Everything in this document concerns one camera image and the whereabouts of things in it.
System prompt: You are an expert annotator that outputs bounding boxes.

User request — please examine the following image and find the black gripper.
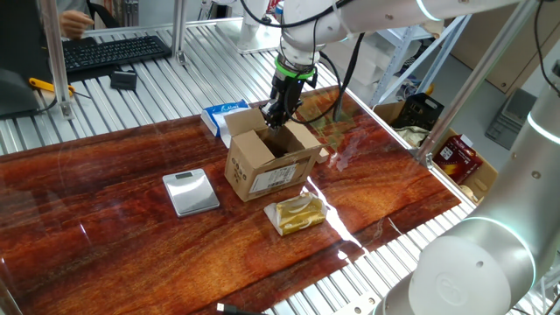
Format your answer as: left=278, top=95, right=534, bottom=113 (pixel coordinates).
left=261, top=74, right=306, bottom=130

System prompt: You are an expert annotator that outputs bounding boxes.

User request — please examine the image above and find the brown cardboard box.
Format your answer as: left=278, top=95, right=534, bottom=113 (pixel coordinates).
left=224, top=107, right=327, bottom=203

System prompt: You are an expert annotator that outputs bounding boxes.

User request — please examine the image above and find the red product box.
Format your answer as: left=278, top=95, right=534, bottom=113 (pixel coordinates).
left=432, top=134, right=485, bottom=186

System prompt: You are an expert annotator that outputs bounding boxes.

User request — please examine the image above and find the large open cardboard carton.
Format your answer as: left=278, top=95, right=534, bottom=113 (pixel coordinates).
left=371, top=100, right=500, bottom=205

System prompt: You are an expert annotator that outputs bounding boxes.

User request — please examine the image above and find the person's bare hand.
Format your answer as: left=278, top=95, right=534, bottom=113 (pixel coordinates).
left=59, top=9, right=95, bottom=41

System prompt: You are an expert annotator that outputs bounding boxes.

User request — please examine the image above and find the blue tissue pack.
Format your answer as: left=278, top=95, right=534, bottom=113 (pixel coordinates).
left=200, top=99, right=251, bottom=149

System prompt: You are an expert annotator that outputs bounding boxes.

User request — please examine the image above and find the white stand on metal plate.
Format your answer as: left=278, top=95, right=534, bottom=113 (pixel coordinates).
left=213, top=0, right=294, bottom=56

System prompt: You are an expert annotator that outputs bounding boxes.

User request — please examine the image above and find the yellow packet in plastic wrap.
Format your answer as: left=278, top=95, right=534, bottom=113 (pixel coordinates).
left=263, top=191, right=328, bottom=237

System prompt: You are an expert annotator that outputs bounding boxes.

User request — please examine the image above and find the silver digital scale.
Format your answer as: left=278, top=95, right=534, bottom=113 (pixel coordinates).
left=162, top=168, right=221, bottom=219

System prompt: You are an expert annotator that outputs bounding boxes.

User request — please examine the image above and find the white metal shelf rack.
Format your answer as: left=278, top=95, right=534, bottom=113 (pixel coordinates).
left=369, top=15, right=472, bottom=109

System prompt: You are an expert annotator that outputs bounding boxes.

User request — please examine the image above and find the beige cloth bundle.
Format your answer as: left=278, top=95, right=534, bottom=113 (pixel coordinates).
left=395, top=125, right=432, bottom=148

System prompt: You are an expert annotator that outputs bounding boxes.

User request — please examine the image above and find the small black flat device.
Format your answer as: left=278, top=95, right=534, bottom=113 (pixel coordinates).
left=109, top=69, right=138, bottom=92

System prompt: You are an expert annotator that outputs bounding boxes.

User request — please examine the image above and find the black keyboard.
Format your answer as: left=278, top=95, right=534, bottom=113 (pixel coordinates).
left=60, top=34, right=172, bottom=74

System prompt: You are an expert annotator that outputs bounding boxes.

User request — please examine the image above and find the wood grain table mat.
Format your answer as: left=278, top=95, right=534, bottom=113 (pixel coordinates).
left=0, top=85, right=463, bottom=315

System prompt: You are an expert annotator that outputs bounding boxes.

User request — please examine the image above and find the grey equipment case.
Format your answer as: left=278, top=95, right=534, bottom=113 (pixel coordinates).
left=484, top=88, right=539, bottom=152

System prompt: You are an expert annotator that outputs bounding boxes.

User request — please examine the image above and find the light wooden cabinet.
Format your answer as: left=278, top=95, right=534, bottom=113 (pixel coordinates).
left=450, top=15, right=560, bottom=95

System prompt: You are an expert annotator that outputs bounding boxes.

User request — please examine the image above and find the black monitor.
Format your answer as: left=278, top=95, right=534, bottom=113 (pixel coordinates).
left=0, top=0, right=58, bottom=119

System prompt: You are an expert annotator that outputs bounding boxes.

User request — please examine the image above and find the aluminium frame post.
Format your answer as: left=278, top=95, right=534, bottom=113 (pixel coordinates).
left=171, top=0, right=190, bottom=66
left=38, top=0, right=75, bottom=120
left=413, top=0, right=542, bottom=170

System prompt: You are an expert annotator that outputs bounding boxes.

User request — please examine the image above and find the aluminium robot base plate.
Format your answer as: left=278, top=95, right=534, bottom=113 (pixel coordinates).
left=331, top=290, right=384, bottom=315

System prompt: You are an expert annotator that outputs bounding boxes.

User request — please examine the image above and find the yellow handled tool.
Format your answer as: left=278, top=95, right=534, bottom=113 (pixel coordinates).
left=28, top=77, right=76, bottom=97

